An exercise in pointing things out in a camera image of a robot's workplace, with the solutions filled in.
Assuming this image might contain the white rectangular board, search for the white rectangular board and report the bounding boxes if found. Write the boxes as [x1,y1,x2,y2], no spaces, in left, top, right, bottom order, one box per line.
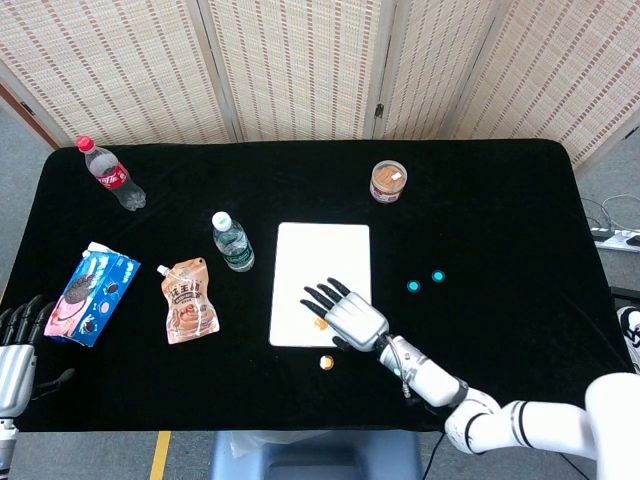
[268,222,372,349]

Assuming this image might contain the green label water bottle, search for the green label water bottle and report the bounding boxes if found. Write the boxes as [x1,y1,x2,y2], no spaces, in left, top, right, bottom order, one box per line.
[211,211,256,273]

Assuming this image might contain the brown spout drink pouch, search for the brown spout drink pouch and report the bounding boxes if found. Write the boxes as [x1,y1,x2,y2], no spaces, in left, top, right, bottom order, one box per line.
[156,257,222,346]

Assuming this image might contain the grey floor cable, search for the grey floor cable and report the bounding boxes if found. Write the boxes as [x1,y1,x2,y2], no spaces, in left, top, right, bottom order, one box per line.
[582,193,640,236]

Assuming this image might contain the white power strip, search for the white power strip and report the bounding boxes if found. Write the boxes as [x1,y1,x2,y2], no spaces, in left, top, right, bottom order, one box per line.
[589,227,640,252]

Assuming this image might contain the black velvet table cloth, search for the black velvet table cloth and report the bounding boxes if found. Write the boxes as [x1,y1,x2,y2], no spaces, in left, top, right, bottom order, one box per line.
[0,138,636,434]

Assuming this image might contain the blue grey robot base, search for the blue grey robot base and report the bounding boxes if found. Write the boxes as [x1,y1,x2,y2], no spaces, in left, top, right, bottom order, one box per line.
[209,429,424,480]

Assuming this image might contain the blue cookie box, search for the blue cookie box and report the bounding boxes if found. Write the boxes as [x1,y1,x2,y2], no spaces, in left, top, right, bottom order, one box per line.
[43,241,142,347]

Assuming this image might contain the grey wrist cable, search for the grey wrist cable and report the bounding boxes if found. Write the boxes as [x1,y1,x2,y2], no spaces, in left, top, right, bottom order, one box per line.
[391,342,419,406]

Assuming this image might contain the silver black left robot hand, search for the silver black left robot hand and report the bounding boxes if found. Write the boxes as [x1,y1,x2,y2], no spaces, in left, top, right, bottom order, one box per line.
[0,293,76,417]

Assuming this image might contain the woven bamboo folding screen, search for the woven bamboo folding screen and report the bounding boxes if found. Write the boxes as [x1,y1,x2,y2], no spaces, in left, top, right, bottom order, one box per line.
[0,0,640,174]

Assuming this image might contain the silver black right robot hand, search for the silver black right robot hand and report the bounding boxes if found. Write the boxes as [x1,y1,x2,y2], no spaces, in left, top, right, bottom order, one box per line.
[299,277,390,351]

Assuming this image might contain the black hanging cable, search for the black hanging cable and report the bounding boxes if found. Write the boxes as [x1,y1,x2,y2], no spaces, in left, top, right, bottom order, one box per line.
[429,432,447,480]

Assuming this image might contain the red label cola bottle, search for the red label cola bottle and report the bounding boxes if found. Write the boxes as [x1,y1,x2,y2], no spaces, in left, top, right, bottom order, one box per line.
[74,134,148,212]

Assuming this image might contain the white black sneaker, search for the white black sneaker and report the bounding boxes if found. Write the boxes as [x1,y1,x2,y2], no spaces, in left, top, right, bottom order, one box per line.
[616,305,640,374]

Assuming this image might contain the clear jar brown contents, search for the clear jar brown contents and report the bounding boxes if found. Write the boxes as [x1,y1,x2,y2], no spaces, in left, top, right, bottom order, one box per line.
[369,159,408,205]

